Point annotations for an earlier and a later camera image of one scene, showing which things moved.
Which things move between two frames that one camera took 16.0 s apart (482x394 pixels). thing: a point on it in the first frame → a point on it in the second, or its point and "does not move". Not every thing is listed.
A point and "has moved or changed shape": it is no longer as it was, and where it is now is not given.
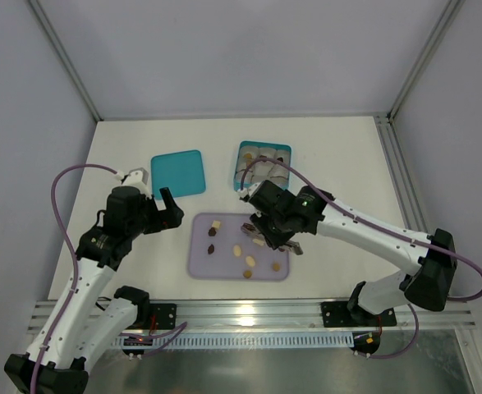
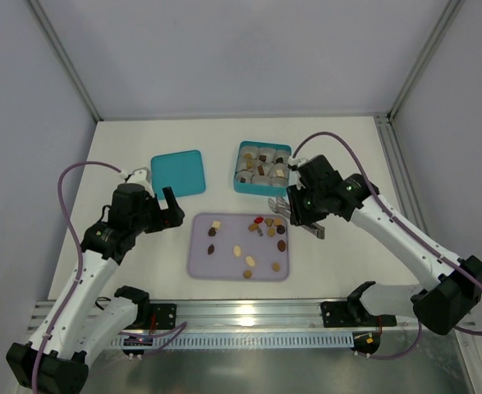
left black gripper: x=158 y=218 does not move
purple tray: x=219 y=249 does not move
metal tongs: x=290 y=246 has moved or changed shape
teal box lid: x=182 y=172 does not move
